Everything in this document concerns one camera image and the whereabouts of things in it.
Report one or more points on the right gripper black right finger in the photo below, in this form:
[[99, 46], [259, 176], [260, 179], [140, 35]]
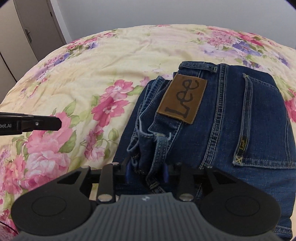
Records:
[[179, 180]]

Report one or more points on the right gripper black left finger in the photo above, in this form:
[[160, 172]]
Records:
[[112, 182]]

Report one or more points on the blue denim jeans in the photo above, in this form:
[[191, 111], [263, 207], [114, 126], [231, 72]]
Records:
[[229, 117]]

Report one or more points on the floral yellow bed quilt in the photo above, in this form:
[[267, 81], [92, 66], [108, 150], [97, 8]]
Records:
[[92, 85]]

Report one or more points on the beige wardrobe door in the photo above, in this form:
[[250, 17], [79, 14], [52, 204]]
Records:
[[29, 32]]

